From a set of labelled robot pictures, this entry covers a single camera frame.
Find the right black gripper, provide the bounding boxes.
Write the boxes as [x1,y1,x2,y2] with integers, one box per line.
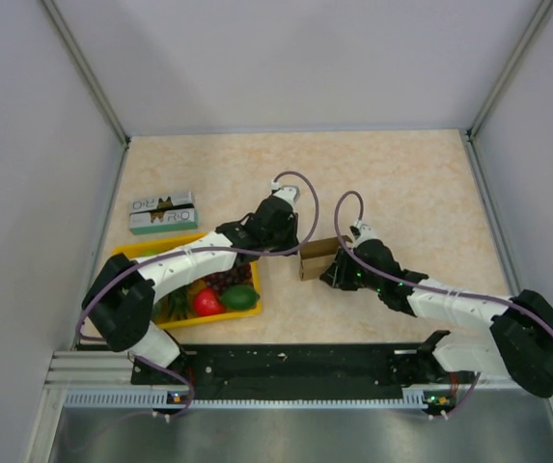
[320,246,384,292]

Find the brown cardboard box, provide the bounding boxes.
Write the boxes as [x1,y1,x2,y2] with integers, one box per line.
[299,236,341,282]

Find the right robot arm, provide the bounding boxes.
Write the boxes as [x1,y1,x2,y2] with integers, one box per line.
[319,238,553,398]

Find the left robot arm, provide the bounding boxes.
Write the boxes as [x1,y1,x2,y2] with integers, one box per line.
[82,186,298,383]

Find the green toothpaste box front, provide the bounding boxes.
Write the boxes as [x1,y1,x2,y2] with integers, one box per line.
[129,208,199,235]

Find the purple grape bunch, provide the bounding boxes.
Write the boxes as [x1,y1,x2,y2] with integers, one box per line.
[203,264,252,292]

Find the green lime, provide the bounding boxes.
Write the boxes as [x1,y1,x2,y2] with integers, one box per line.
[220,285,261,312]

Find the orange spiky fruit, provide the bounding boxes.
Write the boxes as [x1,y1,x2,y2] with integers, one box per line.
[186,281,206,302]

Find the red apple front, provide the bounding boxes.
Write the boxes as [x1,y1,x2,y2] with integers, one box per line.
[192,287,226,317]

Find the green leafy vegetable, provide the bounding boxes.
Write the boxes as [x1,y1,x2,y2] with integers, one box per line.
[166,288,191,321]

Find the green pear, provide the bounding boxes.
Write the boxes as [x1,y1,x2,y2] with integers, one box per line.
[140,249,159,258]

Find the yellow plastic tray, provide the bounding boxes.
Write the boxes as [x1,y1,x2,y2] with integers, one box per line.
[113,231,264,332]

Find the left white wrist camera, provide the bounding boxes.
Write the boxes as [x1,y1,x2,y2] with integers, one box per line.
[270,180,301,206]

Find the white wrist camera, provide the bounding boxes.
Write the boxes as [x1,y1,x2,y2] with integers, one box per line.
[349,219,378,247]
[270,180,301,206]

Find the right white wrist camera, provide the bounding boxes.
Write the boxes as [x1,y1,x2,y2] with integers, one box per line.
[349,219,378,247]

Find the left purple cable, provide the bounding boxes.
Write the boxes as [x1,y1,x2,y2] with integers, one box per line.
[75,171,319,419]

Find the purple cable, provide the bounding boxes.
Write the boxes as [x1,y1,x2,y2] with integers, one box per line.
[333,191,553,419]
[75,171,319,419]

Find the grey slotted cable duct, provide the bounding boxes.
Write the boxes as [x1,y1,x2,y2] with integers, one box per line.
[63,385,451,411]

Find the right aluminium frame post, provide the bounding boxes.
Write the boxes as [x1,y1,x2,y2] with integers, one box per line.
[466,0,553,141]

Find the aluminium frame post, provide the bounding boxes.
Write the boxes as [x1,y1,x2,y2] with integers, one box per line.
[466,0,553,141]
[38,0,130,149]

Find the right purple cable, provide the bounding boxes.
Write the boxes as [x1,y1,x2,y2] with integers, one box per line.
[333,191,553,419]

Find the left aluminium frame post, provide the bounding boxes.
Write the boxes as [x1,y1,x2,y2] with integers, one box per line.
[38,0,130,149]

